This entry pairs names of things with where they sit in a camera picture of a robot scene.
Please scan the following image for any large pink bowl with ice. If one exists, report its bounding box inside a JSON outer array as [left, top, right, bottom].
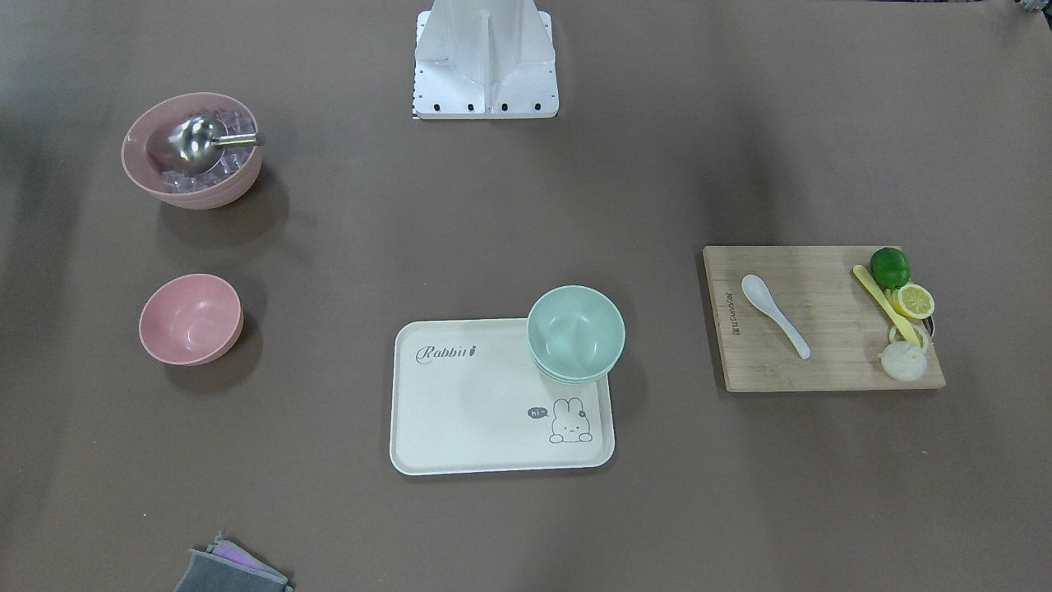
[[121, 91, 263, 210]]

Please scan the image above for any white ceramic spoon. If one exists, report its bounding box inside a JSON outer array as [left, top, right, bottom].
[[741, 274, 811, 360]]

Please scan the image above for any white onion piece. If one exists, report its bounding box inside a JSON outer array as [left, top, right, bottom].
[[879, 341, 928, 382]]

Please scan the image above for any lemon half slice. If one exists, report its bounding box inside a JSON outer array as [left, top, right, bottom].
[[889, 284, 935, 320]]

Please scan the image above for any purple cleaning cloth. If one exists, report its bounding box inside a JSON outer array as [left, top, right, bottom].
[[206, 535, 283, 576]]

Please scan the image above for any metal ice scoop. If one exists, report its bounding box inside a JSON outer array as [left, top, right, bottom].
[[145, 115, 266, 176]]

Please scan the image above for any bamboo cutting board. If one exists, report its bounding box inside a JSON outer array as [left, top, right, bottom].
[[702, 246, 946, 392]]

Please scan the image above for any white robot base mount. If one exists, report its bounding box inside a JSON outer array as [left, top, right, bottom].
[[411, 1, 560, 120]]

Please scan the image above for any yellow plastic knife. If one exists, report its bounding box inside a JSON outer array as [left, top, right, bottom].
[[851, 265, 925, 349]]

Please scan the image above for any grey cleaning cloth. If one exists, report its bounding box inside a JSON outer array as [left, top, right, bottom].
[[174, 548, 294, 591]]

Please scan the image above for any small pink bowl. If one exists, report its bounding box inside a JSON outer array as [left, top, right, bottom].
[[138, 273, 244, 366]]

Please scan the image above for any cream rabbit tray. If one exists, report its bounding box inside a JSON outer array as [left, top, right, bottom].
[[390, 318, 616, 476]]

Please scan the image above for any green lime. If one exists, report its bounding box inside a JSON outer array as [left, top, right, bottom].
[[870, 247, 912, 291]]

